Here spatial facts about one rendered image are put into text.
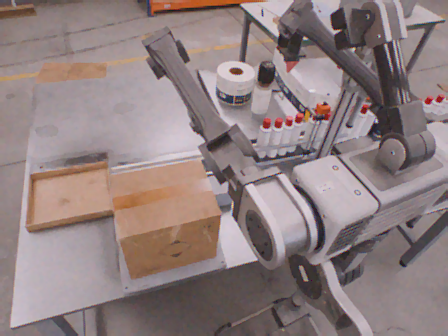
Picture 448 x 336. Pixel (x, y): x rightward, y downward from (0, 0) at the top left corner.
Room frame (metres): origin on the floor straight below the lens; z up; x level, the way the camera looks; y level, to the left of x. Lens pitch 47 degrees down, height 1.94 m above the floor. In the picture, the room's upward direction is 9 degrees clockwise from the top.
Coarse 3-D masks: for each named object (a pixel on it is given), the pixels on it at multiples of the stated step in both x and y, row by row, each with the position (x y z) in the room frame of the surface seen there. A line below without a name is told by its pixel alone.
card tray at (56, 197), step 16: (32, 176) 0.80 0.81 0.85; (48, 176) 0.82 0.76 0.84; (64, 176) 0.84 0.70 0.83; (80, 176) 0.85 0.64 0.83; (96, 176) 0.87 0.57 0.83; (32, 192) 0.74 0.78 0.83; (48, 192) 0.75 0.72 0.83; (64, 192) 0.76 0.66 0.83; (80, 192) 0.77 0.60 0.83; (96, 192) 0.78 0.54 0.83; (32, 208) 0.66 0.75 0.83; (48, 208) 0.68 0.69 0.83; (64, 208) 0.69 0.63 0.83; (80, 208) 0.70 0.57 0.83; (96, 208) 0.71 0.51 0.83; (112, 208) 0.72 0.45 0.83; (32, 224) 0.58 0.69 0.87; (48, 224) 0.60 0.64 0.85; (64, 224) 0.62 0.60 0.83
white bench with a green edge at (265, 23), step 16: (288, 0) 3.32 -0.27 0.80; (320, 0) 3.45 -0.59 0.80; (336, 0) 3.51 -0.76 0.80; (256, 16) 2.84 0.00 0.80; (272, 16) 2.89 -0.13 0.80; (416, 16) 3.41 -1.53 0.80; (432, 16) 3.48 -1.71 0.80; (272, 32) 2.58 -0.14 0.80; (336, 32) 2.76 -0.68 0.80; (240, 48) 3.04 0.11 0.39; (416, 48) 3.47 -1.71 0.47
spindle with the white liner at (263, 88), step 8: (264, 64) 1.38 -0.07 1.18; (272, 64) 1.39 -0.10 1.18; (264, 72) 1.35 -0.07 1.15; (272, 72) 1.36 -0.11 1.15; (264, 80) 1.35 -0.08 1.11; (272, 80) 1.38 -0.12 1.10; (256, 88) 1.37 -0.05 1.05; (264, 88) 1.36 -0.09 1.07; (256, 96) 1.36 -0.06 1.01; (264, 96) 1.35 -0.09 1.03; (256, 104) 1.36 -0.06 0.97; (264, 104) 1.35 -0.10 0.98; (256, 112) 1.35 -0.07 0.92; (264, 112) 1.36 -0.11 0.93
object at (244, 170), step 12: (240, 156) 0.45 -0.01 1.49; (228, 168) 0.44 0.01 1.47; (240, 168) 0.43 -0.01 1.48; (252, 168) 0.42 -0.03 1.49; (276, 168) 0.41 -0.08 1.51; (228, 180) 0.42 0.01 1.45; (240, 180) 0.37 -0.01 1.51; (252, 180) 0.38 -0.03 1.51; (228, 192) 0.40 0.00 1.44; (240, 192) 0.36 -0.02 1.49
